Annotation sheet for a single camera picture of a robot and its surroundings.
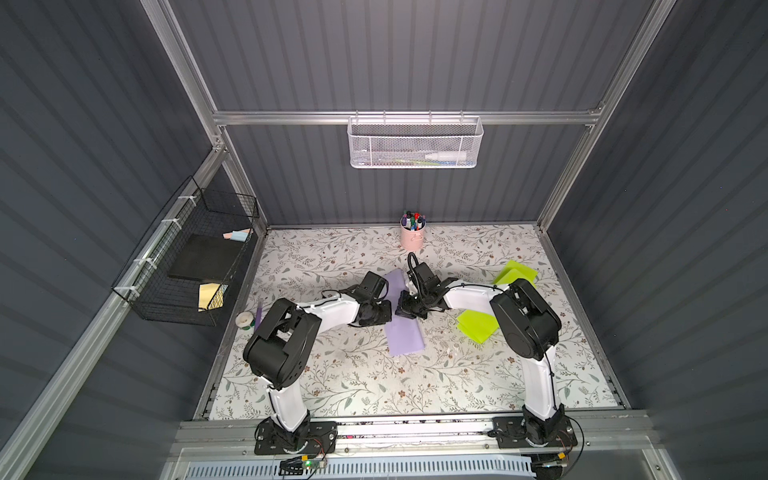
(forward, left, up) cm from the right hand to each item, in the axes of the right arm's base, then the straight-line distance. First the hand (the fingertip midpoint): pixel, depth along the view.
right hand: (393, 315), depth 95 cm
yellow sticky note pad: (-13, +37, +34) cm, 52 cm away
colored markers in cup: (+31, -7, +12) cm, 34 cm away
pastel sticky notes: (+11, +43, +26) cm, 51 cm away
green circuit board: (-39, +19, 0) cm, 43 cm away
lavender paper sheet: (-6, -3, -1) cm, 7 cm away
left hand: (-2, 0, +1) cm, 2 cm away
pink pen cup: (+28, -7, +5) cm, 29 cm away
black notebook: (+2, +48, +27) cm, 55 cm away
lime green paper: (+17, -42, +2) cm, 46 cm away
